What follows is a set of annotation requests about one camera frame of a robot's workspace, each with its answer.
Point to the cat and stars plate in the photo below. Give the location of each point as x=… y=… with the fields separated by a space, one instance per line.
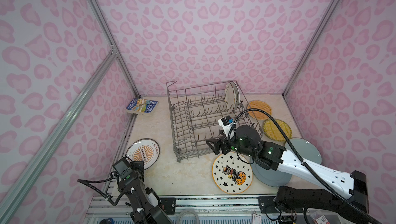
x=231 y=175

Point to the colourful book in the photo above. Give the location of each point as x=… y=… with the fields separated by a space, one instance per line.
x=142 y=106

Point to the pale green plate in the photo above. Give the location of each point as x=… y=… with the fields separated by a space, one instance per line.
x=307 y=150

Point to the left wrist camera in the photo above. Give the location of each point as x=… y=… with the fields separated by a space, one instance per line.
x=122 y=168

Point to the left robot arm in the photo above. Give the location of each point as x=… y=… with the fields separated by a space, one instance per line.
x=131 y=184

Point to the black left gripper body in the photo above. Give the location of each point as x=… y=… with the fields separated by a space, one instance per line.
x=136 y=167

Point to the clear tubing loop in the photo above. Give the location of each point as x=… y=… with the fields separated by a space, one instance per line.
x=188 y=213

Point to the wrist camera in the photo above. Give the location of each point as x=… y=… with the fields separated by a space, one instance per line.
x=122 y=168
x=226 y=124

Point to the cream floral plate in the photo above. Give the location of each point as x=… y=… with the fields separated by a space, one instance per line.
x=230 y=96

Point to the grey metal frame post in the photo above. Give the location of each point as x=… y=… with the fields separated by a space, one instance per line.
x=94 y=4

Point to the grey-blue plate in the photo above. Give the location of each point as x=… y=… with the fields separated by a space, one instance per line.
x=270 y=177

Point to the orange woven round tray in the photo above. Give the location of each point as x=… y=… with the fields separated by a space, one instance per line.
x=260 y=105

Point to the green bamboo woven tray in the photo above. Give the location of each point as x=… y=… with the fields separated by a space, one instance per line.
x=272 y=131

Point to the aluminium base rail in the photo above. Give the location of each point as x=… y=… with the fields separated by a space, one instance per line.
x=212 y=209

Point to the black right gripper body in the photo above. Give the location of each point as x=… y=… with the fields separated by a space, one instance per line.
x=228 y=145

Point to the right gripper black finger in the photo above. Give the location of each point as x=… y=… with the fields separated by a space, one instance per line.
x=215 y=141
x=215 y=146

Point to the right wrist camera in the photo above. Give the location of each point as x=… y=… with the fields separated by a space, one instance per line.
x=226 y=124

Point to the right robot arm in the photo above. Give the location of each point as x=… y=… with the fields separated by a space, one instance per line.
x=343 y=193

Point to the white plate orange sunburst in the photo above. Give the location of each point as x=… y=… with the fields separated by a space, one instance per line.
x=146 y=150

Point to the grey wire dish rack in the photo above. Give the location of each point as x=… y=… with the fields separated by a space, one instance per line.
x=194 y=113

